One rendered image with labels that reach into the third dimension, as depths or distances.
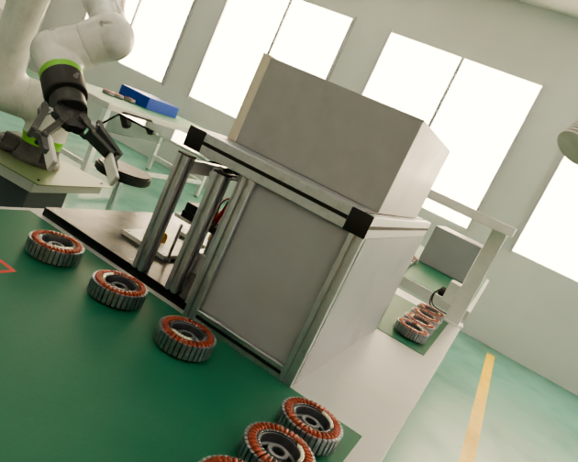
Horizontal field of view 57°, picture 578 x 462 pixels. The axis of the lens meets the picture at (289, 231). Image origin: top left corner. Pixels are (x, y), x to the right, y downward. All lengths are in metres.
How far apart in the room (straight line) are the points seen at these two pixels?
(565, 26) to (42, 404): 5.92
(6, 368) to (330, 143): 0.71
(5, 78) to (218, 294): 1.01
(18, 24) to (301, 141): 0.95
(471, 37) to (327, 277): 5.37
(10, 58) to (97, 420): 1.25
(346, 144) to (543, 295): 4.93
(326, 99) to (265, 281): 0.40
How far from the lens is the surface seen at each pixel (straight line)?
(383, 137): 1.09
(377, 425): 1.11
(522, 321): 5.94
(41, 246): 1.15
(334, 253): 1.00
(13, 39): 1.78
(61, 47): 1.34
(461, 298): 2.27
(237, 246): 1.08
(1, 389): 0.79
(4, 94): 1.82
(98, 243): 1.31
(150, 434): 0.78
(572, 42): 6.18
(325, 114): 1.13
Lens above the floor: 1.20
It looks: 10 degrees down
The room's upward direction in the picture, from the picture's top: 25 degrees clockwise
